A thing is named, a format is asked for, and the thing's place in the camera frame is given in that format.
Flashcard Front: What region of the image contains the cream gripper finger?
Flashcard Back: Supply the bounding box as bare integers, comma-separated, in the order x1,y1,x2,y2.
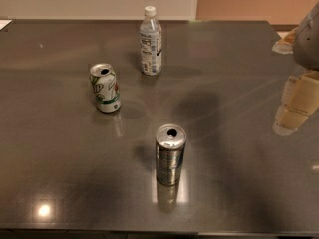
273,70,319,136
272,28,297,55

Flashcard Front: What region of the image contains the clear plastic water bottle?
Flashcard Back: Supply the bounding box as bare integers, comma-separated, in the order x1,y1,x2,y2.
140,6,162,76

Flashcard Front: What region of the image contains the silver slim energy drink can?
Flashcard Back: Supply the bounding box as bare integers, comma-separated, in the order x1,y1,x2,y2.
156,124,186,186

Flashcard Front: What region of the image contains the white green 7up can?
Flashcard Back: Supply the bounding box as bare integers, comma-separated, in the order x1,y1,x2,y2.
90,64,121,113

